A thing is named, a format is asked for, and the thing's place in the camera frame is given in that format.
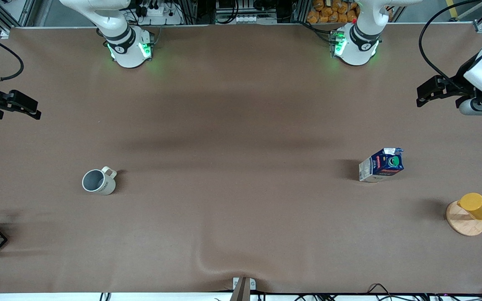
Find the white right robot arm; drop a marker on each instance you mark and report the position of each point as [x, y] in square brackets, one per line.
[130, 54]

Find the round wooden cup stand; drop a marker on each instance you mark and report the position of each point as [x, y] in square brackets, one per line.
[462, 223]

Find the bag of orange buns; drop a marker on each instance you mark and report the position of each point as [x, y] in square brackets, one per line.
[333, 11]

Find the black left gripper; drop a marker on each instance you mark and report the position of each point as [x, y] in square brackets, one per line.
[460, 84]

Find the small white power strip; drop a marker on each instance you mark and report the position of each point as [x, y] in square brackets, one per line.
[246, 19]

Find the white power strip with plugs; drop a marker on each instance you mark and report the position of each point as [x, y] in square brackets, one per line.
[155, 10]

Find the yellow cup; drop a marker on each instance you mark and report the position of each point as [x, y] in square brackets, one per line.
[477, 206]

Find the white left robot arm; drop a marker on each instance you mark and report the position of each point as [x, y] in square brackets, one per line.
[356, 50]

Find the cream mug with grey inside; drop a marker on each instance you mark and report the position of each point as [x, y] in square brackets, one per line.
[98, 182]

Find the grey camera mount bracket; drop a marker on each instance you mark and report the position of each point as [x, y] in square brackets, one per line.
[243, 286]

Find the blue and white milk carton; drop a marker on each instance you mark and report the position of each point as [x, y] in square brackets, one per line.
[381, 166]

